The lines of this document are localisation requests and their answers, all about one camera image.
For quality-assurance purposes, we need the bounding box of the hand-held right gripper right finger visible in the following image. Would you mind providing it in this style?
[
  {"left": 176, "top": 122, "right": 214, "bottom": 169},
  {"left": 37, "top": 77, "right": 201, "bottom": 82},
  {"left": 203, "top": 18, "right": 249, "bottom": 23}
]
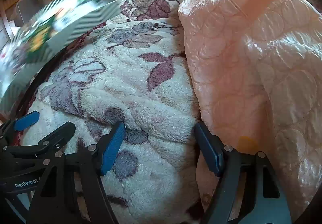
[{"left": 195, "top": 122, "right": 292, "bottom": 224}]

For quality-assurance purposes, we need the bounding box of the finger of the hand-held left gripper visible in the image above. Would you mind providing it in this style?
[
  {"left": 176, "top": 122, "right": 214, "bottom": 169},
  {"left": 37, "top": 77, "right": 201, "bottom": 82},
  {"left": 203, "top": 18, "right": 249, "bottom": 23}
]
[
  {"left": 0, "top": 111, "right": 40, "bottom": 149},
  {"left": 2, "top": 121, "right": 76, "bottom": 161}
]

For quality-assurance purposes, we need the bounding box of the peach quilted blanket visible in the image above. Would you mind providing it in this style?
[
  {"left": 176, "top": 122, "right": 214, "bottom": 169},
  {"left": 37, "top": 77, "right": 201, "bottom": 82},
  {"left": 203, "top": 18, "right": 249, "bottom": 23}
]
[{"left": 177, "top": 0, "right": 322, "bottom": 214}]

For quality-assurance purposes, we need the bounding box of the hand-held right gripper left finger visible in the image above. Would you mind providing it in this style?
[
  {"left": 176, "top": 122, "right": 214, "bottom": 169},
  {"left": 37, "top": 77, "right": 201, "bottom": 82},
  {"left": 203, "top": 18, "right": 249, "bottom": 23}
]
[{"left": 26, "top": 121, "right": 126, "bottom": 224}]

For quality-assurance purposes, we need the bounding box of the floral fleece blanket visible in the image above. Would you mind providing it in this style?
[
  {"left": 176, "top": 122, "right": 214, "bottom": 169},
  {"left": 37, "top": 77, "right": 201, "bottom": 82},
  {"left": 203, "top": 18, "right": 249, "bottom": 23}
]
[{"left": 15, "top": 0, "right": 219, "bottom": 224}]

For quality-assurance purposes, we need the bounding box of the grey white striped box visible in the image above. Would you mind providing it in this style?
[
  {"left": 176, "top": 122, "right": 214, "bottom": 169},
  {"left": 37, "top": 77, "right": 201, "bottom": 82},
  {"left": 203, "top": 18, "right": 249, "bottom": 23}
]
[{"left": 0, "top": 0, "right": 121, "bottom": 116}]

